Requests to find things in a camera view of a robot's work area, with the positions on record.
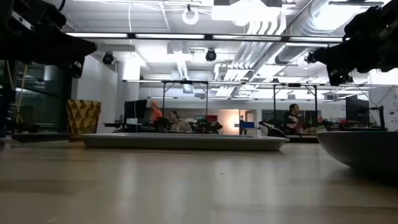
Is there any light grey rectangular tray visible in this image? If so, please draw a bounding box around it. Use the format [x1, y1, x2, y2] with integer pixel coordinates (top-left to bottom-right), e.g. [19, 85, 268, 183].
[81, 133, 290, 152]

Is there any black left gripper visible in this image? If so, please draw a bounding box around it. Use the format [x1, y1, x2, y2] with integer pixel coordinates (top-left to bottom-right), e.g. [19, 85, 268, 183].
[0, 0, 98, 67]

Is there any blue round plate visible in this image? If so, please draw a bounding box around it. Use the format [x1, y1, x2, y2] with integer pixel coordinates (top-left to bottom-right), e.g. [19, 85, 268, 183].
[315, 130, 398, 175]

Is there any black overhead frame beam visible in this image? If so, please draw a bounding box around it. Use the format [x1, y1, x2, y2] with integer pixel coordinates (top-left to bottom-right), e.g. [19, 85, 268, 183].
[64, 32, 345, 43]

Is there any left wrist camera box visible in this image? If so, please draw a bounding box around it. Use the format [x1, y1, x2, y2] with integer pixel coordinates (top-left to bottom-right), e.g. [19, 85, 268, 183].
[72, 60, 85, 79]

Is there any dark glass cabinet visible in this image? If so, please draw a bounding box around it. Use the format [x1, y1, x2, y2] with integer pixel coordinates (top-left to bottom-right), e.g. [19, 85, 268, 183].
[14, 60, 73, 135]

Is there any white coiled cable ring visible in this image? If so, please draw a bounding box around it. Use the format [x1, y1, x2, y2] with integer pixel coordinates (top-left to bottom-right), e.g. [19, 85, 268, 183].
[182, 7, 200, 26]

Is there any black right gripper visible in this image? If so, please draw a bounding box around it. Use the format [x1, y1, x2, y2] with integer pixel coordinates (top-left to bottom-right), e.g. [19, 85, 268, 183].
[313, 0, 398, 75]

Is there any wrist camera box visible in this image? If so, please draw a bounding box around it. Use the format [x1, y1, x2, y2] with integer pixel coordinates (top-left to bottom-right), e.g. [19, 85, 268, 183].
[326, 66, 351, 87]
[72, 60, 85, 79]

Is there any brown gold triangle-patterned cup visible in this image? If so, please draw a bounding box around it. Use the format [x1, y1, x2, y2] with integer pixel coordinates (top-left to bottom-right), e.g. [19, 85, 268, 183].
[66, 99, 102, 138]

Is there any black background workcell frame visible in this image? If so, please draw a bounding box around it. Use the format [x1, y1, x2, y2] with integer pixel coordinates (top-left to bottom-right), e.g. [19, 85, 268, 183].
[160, 80, 210, 121]
[272, 83, 319, 126]

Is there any blue box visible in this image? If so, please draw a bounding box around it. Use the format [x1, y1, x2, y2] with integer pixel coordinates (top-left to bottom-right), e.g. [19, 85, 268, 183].
[238, 119, 256, 135]

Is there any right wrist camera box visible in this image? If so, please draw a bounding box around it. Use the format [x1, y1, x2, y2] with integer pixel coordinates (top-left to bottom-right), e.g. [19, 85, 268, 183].
[326, 66, 351, 87]

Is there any black computer monitor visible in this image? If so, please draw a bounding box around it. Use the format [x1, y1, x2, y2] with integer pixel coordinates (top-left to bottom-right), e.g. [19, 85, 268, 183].
[345, 94, 371, 124]
[123, 99, 148, 120]

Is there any person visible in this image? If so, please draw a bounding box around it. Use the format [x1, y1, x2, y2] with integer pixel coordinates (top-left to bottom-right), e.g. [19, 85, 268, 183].
[282, 103, 303, 136]
[149, 100, 164, 123]
[169, 110, 193, 133]

